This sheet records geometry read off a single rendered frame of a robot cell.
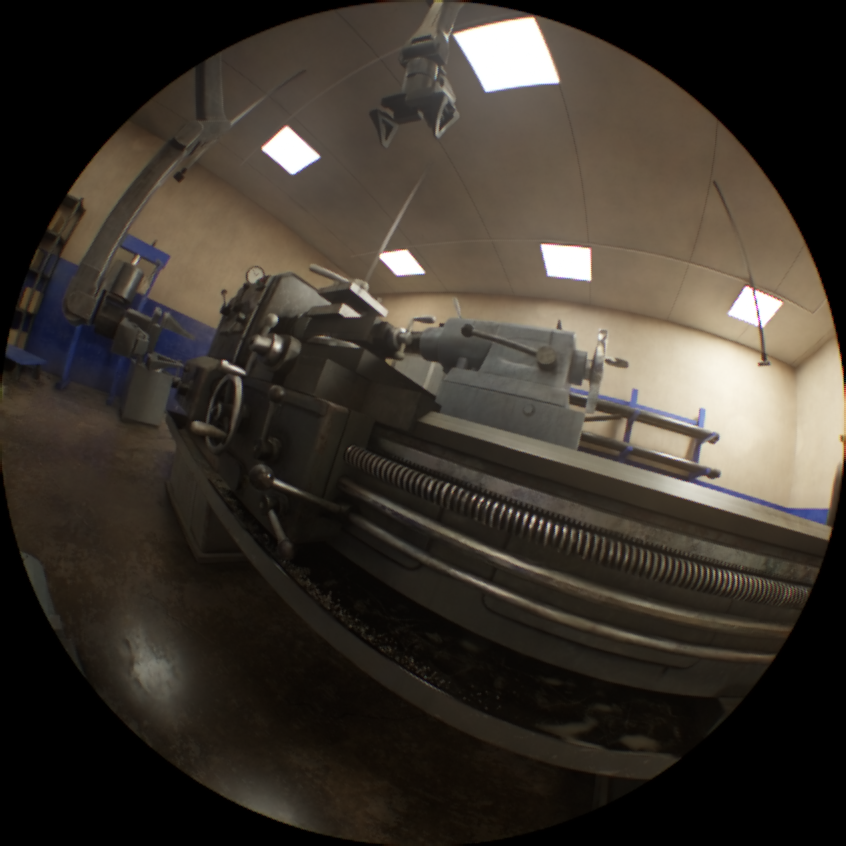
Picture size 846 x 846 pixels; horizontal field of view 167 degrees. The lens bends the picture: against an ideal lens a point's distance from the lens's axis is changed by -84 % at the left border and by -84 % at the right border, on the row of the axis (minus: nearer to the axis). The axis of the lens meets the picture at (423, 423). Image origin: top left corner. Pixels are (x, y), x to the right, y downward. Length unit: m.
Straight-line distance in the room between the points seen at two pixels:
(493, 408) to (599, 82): 2.52
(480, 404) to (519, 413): 0.09
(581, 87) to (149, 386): 4.35
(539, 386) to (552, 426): 0.10
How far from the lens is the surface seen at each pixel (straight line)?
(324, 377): 0.56
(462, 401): 0.65
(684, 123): 2.86
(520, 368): 0.68
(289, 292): 1.43
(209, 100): 0.83
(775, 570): 0.68
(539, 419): 0.60
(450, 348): 0.81
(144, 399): 3.23
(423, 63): 0.65
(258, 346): 0.63
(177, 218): 4.86
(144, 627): 1.07
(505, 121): 2.88
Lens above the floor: 0.78
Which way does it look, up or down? 4 degrees up
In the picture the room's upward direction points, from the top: 19 degrees clockwise
